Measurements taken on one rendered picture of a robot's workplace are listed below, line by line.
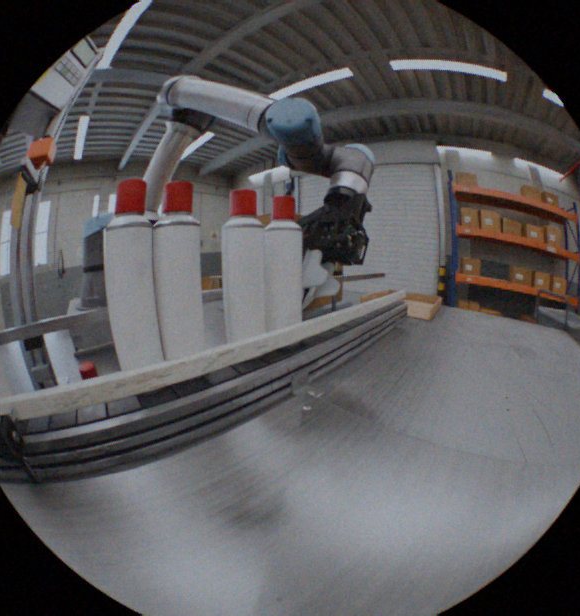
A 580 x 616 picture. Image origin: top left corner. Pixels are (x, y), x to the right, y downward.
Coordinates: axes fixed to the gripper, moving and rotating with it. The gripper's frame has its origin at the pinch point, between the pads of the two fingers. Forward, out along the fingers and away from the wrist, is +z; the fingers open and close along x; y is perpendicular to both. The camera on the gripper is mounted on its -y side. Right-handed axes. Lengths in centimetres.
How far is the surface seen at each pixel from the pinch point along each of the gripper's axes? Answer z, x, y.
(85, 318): 12.9, -26.5, -2.6
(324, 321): 1.8, 1.7, 4.8
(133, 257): 5.2, -24.0, 3.1
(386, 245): -220, 312, -130
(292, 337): 5.7, -3.7, 4.8
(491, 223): -241, 256, 69
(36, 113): -7, -58, -9
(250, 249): -1.3, -13.0, 2.8
